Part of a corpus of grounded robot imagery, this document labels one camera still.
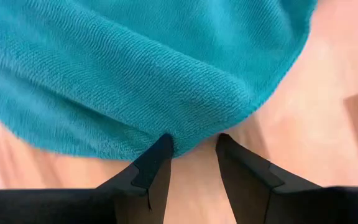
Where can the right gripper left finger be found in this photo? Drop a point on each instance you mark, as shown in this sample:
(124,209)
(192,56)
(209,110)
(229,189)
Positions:
(110,205)

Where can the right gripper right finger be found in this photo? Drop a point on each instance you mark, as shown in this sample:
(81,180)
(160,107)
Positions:
(275,202)

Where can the teal terry towel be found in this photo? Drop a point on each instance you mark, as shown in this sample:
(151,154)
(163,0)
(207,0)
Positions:
(135,71)

